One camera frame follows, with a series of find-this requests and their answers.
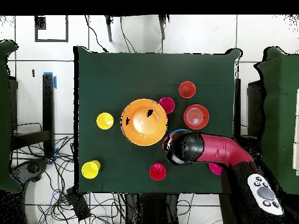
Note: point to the large yellow-orange bowl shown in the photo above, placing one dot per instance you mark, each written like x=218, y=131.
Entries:
x=130, y=133

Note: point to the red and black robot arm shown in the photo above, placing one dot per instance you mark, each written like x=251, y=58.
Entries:
x=217, y=149

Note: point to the blue bowl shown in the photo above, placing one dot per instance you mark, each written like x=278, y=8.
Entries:
x=179, y=131

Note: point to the red cup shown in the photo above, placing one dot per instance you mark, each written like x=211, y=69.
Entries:
x=157, y=174

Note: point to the pink cup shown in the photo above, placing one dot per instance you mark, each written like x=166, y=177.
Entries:
x=168, y=103

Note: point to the small orange bowl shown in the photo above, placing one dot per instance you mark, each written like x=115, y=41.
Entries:
x=196, y=116

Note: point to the pink bowl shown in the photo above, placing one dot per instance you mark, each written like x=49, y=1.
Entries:
x=215, y=169

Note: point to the orange cup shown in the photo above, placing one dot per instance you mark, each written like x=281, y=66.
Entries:
x=187, y=89

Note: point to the amber yellow cup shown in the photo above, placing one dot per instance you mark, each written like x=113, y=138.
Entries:
x=104, y=122

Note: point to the bright yellow cup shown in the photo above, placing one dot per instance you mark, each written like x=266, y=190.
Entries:
x=90, y=170

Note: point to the dark green table cloth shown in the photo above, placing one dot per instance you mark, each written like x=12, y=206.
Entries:
x=140, y=65

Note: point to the black cabinet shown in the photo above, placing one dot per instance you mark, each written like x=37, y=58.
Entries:
x=13, y=105
x=255, y=109

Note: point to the black power adapter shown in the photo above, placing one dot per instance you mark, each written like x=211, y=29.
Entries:
x=78, y=205

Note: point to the grey metal leg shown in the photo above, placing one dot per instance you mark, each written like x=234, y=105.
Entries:
x=162, y=28
x=109, y=30

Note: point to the green cloth side table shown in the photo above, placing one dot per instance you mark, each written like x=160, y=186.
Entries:
x=280, y=105
x=4, y=116

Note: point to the black metal stand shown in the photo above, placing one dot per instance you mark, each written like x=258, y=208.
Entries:
x=48, y=105

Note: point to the blue tape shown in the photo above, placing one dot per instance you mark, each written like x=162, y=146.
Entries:
x=55, y=82

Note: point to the grey office chair base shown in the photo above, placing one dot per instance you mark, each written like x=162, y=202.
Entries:
x=30, y=168

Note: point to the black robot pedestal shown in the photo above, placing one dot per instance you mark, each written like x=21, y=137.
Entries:
x=151, y=210

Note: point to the black metal post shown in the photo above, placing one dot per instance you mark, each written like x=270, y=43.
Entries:
x=237, y=105

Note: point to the grey square floor frame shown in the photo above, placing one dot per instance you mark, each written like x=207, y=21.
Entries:
x=51, y=40

